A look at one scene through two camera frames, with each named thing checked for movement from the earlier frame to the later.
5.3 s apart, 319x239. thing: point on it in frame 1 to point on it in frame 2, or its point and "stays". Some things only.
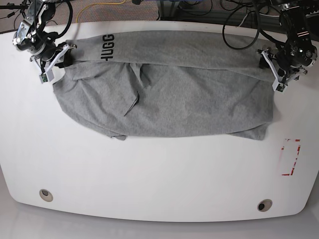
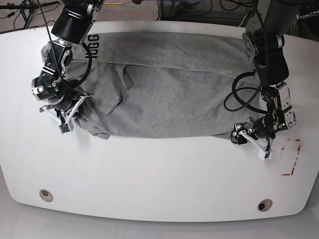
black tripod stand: x=23 y=6 stays
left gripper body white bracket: x=48 y=68 to x=70 y=122
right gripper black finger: x=263 y=63 to x=239 y=139
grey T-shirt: x=158 y=82 stays
